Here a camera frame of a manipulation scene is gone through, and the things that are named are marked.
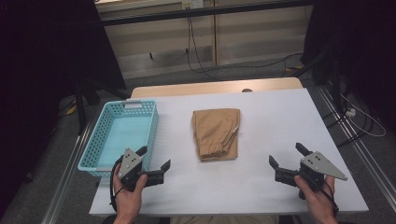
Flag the black horizontal bar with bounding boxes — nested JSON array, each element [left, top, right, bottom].
[[100, 0, 314, 28]]

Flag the black tripod stand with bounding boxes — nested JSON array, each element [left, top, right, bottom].
[[74, 77, 133, 135]]

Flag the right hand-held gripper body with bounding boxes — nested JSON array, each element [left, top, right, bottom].
[[275, 151, 348, 192]]

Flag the black cables bundle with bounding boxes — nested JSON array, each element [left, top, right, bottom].
[[321, 108, 375, 149]]

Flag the tan pants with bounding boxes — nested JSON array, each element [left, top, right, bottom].
[[191, 107, 242, 162]]

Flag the black floor cable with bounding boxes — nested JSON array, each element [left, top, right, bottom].
[[214, 51, 304, 71]]

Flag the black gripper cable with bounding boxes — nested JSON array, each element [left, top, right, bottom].
[[108, 158, 124, 213], [320, 179, 340, 217]]

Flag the white table cover sheet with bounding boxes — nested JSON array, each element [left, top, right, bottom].
[[89, 88, 370, 217]]

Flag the light blue plastic basket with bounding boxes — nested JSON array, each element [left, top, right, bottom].
[[77, 99, 160, 178]]

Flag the person's right hand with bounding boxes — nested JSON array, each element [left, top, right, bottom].
[[293, 175, 337, 219]]

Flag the light wooden table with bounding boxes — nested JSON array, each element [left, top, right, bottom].
[[130, 77, 304, 100]]

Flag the black metal stand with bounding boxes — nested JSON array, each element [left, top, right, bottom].
[[290, 46, 344, 117]]

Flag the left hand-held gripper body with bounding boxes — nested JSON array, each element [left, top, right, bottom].
[[117, 148, 165, 192]]

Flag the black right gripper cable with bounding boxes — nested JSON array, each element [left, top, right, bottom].
[[320, 179, 340, 217]]

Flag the black hanging cable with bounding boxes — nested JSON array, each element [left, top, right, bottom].
[[185, 8, 219, 80]]

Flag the black curtain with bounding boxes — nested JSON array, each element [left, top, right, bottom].
[[0, 0, 127, 216], [302, 0, 396, 133]]

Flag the person's left hand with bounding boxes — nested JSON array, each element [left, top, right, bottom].
[[112, 172, 149, 219]]

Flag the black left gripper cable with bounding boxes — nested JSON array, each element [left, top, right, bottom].
[[108, 158, 124, 213]]

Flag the white cable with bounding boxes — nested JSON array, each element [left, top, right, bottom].
[[339, 92, 388, 138]]

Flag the white wall socket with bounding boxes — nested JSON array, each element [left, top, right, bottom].
[[181, 0, 205, 10]]

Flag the beige wooden cabinet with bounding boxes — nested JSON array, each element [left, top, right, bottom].
[[94, 0, 314, 80]]

